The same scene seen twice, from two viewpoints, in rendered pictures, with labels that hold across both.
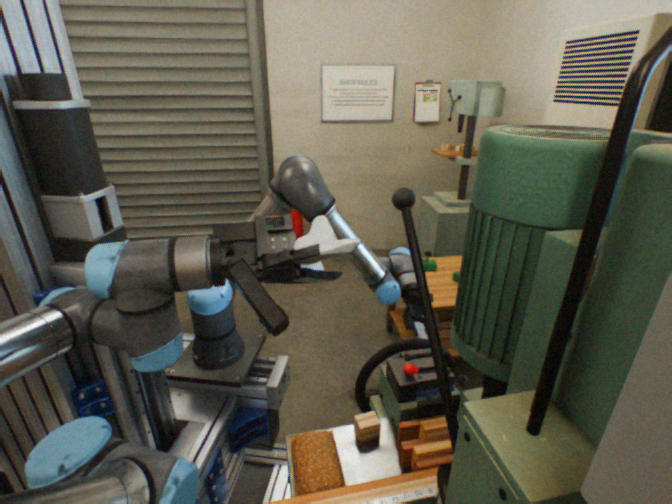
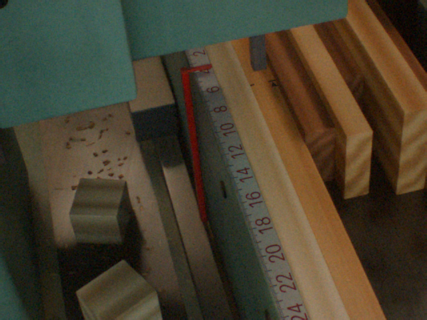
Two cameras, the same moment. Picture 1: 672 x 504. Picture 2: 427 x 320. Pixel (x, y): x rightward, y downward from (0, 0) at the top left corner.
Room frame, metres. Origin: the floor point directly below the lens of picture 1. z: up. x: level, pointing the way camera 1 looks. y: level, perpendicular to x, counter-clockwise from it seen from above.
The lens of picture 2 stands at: (0.44, -0.71, 1.30)
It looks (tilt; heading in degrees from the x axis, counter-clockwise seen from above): 44 degrees down; 93
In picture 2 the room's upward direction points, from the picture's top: 6 degrees counter-clockwise
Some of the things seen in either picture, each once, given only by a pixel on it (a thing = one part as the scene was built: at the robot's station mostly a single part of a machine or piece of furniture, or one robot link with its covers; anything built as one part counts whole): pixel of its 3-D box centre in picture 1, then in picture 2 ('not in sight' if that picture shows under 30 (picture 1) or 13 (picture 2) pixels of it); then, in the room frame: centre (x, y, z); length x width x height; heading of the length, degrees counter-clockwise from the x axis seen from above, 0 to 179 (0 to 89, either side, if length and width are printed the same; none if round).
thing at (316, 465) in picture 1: (316, 457); not in sight; (0.48, 0.04, 0.92); 0.14 x 0.09 x 0.04; 12
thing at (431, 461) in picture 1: (463, 462); (277, 69); (0.47, -0.23, 0.92); 0.19 x 0.02 x 0.05; 102
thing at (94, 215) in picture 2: not in sight; (101, 211); (0.32, -0.26, 0.82); 0.04 x 0.04 x 0.03; 82
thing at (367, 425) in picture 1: (367, 426); not in sight; (0.55, -0.06, 0.92); 0.04 x 0.03 x 0.04; 108
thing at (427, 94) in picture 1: (427, 101); not in sight; (3.52, -0.80, 1.42); 0.23 x 0.06 x 0.34; 97
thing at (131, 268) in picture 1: (138, 270); not in sight; (0.46, 0.27, 1.32); 0.11 x 0.08 x 0.09; 102
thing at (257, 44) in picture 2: not in sight; (256, 36); (0.45, -0.26, 0.97); 0.01 x 0.01 x 0.05; 12
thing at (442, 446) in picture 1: (464, 450); (307, 69); (0.49, -0.24, 0.93); 0.20 x 0.02 x 0.06; 102
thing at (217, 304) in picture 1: (211, 303); not in sight; (0.91, 0.35, 0.98); 0.13 x 0.12 x 0.14; 9
